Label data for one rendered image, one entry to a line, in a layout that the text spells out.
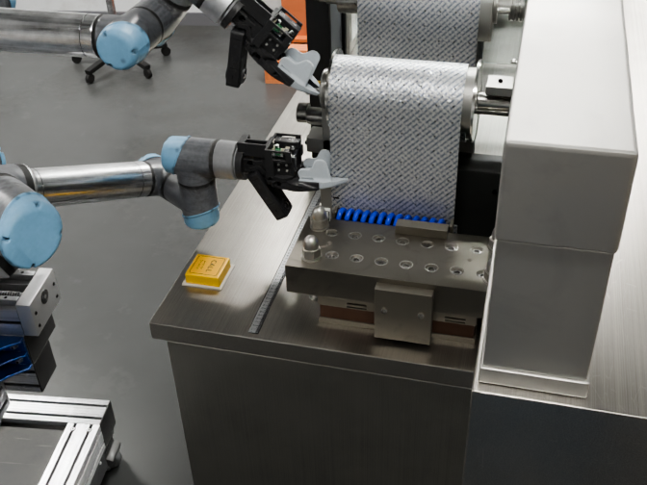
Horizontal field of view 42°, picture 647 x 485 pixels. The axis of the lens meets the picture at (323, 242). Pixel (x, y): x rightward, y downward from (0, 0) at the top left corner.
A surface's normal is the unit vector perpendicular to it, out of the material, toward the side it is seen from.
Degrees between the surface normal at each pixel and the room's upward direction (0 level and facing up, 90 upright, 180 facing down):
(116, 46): 90
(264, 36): 90
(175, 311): 0
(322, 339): 0
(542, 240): 90
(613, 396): 0
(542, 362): 90
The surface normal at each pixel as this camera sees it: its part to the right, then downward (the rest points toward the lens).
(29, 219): 0.78, 0.31
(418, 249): -0.03, -0.81
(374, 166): -0.25, 0.57
